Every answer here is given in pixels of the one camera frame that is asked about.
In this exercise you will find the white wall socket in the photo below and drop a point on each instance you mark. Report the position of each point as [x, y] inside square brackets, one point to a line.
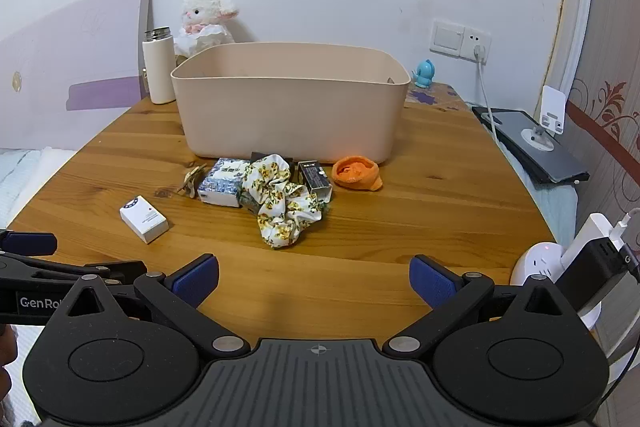
[476, 43]

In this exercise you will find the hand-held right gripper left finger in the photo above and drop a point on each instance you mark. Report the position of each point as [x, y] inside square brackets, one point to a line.
[197, 279]

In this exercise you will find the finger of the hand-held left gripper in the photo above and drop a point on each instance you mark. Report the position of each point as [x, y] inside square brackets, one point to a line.
[55, 269]
[27, 243]

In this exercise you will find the white charger block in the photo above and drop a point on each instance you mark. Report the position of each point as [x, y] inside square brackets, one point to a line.
[587, 237]

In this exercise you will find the white plush lamb toy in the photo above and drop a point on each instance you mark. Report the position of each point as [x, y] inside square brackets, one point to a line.
[202, 22]

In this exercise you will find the round white power strip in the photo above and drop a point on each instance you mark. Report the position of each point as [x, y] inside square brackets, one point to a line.
[530, 264]

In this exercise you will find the white phone stand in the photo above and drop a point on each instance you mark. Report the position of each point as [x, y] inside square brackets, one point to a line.
[552, 107]

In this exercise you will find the light blue mattress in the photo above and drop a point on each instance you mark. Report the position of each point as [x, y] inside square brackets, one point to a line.
[547, 207]

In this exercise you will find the blue white tissue pack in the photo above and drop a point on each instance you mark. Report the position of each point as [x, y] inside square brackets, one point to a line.
[222, 182]

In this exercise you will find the floral fabric scrunchie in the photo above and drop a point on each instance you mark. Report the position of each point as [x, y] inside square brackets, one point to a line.
[280, 202]

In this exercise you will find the blue toy figure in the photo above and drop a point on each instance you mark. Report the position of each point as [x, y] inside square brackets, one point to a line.
[425, 74]

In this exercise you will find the black power adapter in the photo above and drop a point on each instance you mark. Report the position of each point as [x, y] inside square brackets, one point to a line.
[595, 272]

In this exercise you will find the brown hair clip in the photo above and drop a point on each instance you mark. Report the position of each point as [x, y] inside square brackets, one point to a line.
[192, 179]

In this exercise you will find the white wall switch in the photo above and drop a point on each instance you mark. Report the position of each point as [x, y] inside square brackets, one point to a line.
[447, 38]

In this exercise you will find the small black box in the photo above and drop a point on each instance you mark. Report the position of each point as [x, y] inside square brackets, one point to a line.
[315, 177]

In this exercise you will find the white thermos bottle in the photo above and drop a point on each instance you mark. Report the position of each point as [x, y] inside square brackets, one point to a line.
[159, 67]

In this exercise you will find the small white box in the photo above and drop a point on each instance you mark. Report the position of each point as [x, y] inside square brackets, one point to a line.
[144, 219]

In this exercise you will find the person's left hand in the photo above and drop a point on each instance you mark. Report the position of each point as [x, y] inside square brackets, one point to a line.
[4, 357]

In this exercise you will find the beige plastic storage bin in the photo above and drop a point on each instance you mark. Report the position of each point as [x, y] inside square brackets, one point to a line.
[290, 117]

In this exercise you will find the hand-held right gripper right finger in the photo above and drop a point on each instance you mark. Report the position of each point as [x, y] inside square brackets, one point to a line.
[429, 281]

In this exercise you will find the light blue bedding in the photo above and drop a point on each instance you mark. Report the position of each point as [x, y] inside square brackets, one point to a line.
[25, 182]

